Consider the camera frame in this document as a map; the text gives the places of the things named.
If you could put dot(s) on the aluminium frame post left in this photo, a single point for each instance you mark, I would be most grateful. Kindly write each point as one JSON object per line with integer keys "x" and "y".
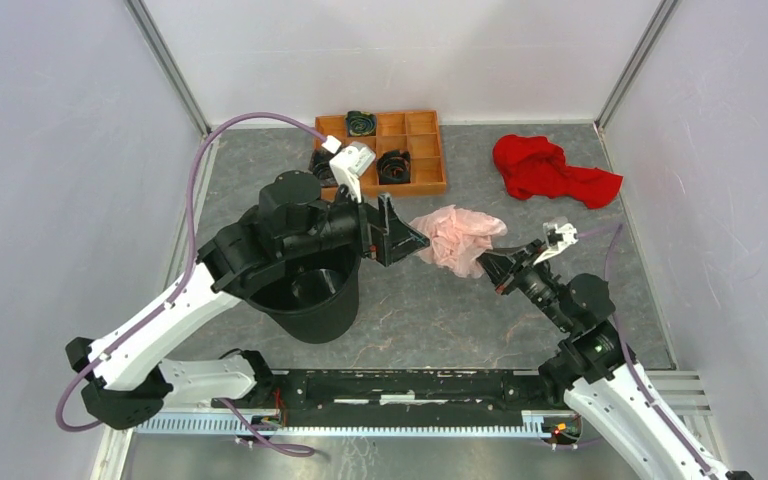
{"x": 167, "y": 63}

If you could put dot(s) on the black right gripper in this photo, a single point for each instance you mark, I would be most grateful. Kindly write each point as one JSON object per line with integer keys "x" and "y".
{"x": 505, "y": 268}

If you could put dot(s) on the rolled dark belt green yellow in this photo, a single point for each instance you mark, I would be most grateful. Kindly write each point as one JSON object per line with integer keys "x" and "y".
{"x": 360, "y": 123}

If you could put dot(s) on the aluminium frame post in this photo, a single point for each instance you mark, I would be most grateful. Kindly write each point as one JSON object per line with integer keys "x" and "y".
{"x": 167, "y": 63}
{"x": 663, "y": 13}

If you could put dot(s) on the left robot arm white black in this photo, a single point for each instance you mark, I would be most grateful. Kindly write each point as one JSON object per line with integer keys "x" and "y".
{"x": 293, "y": 256}

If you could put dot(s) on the rolled dark belt left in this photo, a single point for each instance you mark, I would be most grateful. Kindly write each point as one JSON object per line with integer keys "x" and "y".
{"x": 319, "y": 166}

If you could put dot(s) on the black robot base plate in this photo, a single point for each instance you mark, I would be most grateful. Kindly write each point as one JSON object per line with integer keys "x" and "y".
{"x": 398, "y": 398}

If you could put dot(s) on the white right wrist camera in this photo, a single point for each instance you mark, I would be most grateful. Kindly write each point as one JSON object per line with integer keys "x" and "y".
{"x": 560, "y": 234}

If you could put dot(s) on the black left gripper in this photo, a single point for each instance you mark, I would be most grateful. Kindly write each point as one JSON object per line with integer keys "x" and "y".
{"x": 396, "y": 241}

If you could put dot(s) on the red cloth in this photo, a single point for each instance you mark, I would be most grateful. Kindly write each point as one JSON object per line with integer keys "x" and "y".
{"x": 534, "y": 166}

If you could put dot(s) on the aluminium frame post right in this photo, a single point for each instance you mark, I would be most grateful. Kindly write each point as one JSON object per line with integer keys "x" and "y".
{"x": 663, "y": 13}

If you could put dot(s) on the slotted white cable duct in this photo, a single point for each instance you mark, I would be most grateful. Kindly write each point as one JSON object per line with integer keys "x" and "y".
{"x": 226, "y": 423}

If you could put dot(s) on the orange wooden compartment tray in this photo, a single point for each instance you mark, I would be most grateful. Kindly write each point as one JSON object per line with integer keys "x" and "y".
{"x": 416, "y": 131}

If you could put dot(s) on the rolled black belt orange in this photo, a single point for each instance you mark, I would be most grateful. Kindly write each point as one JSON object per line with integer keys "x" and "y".
{"x": 394, "y": 167}

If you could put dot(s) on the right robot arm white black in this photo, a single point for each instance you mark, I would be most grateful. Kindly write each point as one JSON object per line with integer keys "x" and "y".
{"x": 595, "y": 373}

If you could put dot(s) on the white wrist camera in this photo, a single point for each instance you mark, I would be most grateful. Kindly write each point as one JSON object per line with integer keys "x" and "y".
{"x": 348, "y": 164}
{"x": 560, "y": 234}

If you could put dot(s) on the black plastic trash bin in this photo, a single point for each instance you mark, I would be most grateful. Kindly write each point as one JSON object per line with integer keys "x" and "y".
{"x": 318, "y": 300}

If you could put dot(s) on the pink plastic trash bag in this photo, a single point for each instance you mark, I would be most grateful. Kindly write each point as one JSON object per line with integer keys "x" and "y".
{"x": 457, "y": 238}

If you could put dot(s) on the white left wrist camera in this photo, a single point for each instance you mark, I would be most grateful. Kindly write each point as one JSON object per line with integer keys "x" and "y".
{"x": 348, "y": 164}

